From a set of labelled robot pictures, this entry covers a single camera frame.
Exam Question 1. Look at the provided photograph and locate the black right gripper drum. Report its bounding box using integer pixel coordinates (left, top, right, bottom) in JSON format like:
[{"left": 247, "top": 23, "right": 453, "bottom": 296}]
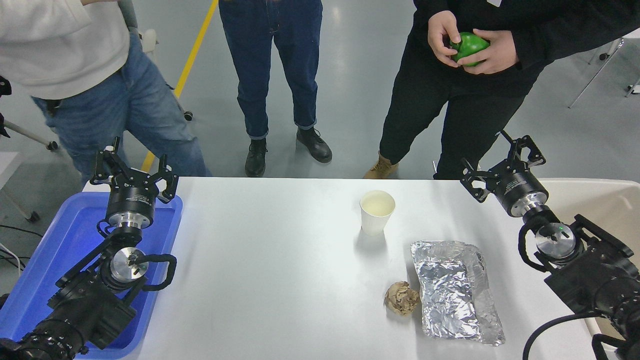
[{"left": 492, "top": 168, "right": 550, "bottom": 217}]

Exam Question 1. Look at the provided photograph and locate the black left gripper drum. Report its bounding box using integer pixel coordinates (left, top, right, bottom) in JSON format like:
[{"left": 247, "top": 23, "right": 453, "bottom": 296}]
[{"left": 104, "top": 178, "right": 159, "bottom": 219}]

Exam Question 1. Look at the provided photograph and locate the white paper cup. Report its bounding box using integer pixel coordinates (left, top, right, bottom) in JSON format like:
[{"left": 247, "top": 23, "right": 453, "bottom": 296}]
[{"left": 359, "top": 190, "right": 396, "bottom": 237}]

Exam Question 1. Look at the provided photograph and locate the green round object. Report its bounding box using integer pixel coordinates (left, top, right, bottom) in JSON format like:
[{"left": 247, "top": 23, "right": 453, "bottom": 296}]
[{"left": 449, "top": 32, "right": 491, "bottom": 68}]

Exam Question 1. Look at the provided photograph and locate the person's left hand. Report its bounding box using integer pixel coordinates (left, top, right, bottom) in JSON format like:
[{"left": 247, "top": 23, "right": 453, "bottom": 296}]
[{"left": 456, "top": 28, "right": 521, "bottom": 76}]

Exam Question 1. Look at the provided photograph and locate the person's right hand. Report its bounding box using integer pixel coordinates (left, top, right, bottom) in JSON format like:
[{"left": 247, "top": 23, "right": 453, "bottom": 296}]
[{"left": 427, "top": 9, "right": 464, "bottom": 69}]

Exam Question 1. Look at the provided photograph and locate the person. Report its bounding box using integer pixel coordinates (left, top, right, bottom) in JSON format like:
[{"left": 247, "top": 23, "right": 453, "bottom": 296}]
[
  {"left": 218, "top": 0, "right": 333, "bottom": 178},
  {"left": 0, "top": 0, "right": 213, "bottom": 187},
  {"left": 363, "top": 0, "right": 640, "bottom": 181}
]

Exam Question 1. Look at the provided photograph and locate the large pale bin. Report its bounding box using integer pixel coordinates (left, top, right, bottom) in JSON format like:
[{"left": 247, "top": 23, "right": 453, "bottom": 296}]
[{"left": 536, "top": 178, "right": 640, "bottom": 358}]

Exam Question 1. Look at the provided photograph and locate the blue plastic tray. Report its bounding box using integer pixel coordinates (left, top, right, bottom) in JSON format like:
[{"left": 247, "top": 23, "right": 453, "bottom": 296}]
[{"left": 0, "top": 192, "right": 184, "bottom": 360}]

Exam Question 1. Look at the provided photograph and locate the white chair with metal legs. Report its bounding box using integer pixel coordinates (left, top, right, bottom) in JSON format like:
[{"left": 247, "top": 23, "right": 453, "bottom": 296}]
[{"left": 567, "top": 29, "right": 640, "bottom": 109}]

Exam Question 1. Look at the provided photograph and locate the crumpled silver foil tray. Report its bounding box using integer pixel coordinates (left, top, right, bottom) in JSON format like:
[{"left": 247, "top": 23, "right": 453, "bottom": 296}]
[{"left": 410, "top": 240, "right": 506, "bottom": 347}]

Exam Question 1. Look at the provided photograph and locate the wheeled stand with black bag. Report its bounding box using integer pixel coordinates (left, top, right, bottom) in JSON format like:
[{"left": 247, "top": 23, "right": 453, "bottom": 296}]
[{"left": 0, "top": 75, "right": 59, "bottom": 152}]

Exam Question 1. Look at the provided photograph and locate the crumpled tan paper ball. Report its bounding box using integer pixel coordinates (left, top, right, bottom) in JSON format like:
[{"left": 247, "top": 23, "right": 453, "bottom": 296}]
[{"left": 384, "top": 281, "right": 421, "bottom": 317}]

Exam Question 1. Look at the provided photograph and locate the grey wheeled office chair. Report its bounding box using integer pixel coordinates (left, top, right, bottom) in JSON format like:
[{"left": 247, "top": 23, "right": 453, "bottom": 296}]
[{"left": 117, "top": 0, "right": 194, "bottom": 122}]

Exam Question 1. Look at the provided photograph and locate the black floor cable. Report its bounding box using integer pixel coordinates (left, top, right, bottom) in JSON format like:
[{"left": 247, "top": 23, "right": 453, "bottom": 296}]
[{"left": 0, "top": 224, "right": 45, "bottom": 273}]

